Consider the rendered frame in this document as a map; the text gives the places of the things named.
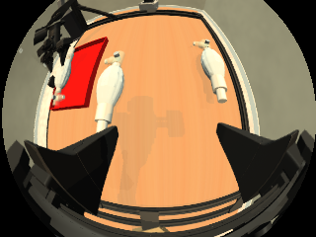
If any white squeeze bag with beige valve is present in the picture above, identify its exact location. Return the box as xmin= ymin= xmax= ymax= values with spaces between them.
xmin=193 ymin=39 xmax=227 ymax=104

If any red tray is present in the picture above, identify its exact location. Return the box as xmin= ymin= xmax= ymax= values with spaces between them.
xmin=49 ymin=37 xmax=109 ymax=112

